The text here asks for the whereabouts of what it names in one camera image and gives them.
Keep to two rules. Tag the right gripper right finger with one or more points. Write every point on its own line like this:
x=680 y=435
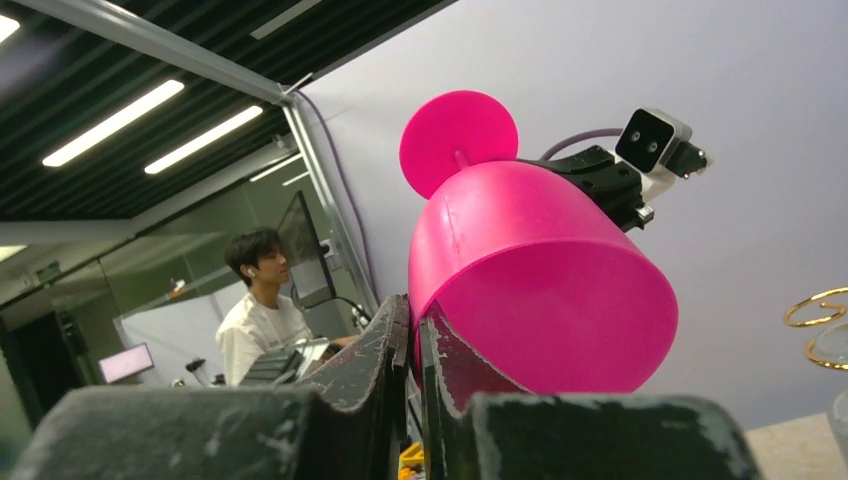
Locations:
x=480 y=424

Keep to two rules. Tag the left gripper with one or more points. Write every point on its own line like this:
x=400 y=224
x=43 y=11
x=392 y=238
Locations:
x=613 y=186

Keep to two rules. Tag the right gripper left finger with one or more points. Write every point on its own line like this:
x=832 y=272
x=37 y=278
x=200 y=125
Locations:
x=344 y=420

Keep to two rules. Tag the pink plastic wine glass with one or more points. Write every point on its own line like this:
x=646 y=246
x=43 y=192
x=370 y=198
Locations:
x=525 y=266

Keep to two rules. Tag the gold wine glass rack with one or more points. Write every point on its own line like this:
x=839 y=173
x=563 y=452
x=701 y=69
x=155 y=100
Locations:
x=828 y=347

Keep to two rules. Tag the person in white shirt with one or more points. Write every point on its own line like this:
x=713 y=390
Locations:
x=263 y=319

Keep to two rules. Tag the computer monitor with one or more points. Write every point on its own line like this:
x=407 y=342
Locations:
x=305 y=255

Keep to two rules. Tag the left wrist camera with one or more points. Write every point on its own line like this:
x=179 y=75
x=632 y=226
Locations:
x=659 y=148

